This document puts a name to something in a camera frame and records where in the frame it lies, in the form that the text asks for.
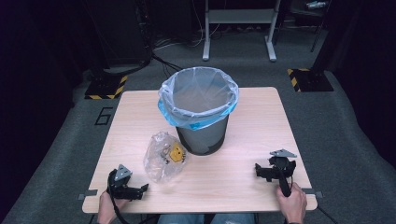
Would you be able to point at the grey trash bin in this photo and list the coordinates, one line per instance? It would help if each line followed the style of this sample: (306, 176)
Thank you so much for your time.
(202, 137)

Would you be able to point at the person's right hand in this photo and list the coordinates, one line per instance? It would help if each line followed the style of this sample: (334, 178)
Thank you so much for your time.
(292, 205)

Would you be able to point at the white metal table frame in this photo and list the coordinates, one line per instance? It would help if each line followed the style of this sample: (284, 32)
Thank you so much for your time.
(239, 17)

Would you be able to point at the black striped stand base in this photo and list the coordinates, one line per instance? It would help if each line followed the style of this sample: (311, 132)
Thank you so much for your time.
(107, 87)
(311, 80)

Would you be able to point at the grey table edge bracket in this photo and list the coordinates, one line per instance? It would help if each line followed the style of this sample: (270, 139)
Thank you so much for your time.
(313, 192)
(87, 193)

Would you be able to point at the clear plastic bag yellow print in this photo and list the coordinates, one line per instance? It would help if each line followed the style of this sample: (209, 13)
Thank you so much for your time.
(163, 158)

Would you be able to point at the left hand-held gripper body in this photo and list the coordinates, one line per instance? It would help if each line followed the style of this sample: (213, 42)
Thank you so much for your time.
(120, 185)

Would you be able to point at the person's left hand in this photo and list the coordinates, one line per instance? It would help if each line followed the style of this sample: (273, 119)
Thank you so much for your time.
(107, 208)

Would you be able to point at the black metal stand column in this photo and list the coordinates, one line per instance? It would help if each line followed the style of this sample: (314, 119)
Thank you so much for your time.
(144, 28)

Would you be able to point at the person's blue jeans legs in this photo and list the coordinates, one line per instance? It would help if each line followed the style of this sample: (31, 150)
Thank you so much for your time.
(205, 219)

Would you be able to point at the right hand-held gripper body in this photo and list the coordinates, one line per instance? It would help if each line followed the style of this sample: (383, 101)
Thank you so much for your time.
(281, 168)

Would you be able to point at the translucent blue bin liner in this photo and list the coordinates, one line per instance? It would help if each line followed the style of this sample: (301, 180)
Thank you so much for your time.
(199, 93)

